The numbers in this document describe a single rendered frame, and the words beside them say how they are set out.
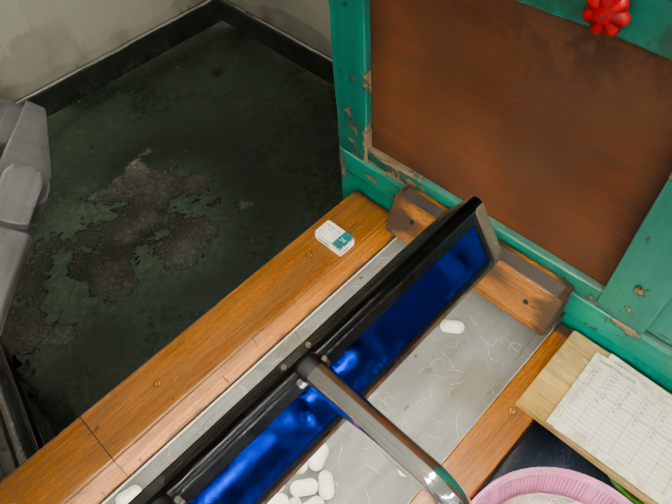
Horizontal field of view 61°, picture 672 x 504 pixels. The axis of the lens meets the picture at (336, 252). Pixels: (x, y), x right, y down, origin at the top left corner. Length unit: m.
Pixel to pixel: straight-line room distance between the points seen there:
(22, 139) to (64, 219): 1.57
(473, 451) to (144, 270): 1.44
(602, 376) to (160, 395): 0.63
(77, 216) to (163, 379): 1.46
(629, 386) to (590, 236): 0.22
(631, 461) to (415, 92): 0.56
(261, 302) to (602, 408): 0.51
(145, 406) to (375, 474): 0.34
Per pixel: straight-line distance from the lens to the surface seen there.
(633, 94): 0.66
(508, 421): 0.84
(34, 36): 2.66
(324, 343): 0.48
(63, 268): 2.16
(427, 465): 0.44
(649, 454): 0.87
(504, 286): 0.86
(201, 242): 2.03
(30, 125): 0.76
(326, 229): 0.97
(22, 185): 0.71
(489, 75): 0.74
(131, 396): 0.91
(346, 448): 0.84
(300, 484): 0.81
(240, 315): 0.92
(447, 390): 0.87
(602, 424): 0.86
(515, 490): 0.85
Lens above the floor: 1.54
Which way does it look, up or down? 53 degrees down
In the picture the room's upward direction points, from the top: 6 degrees counter-clockwise
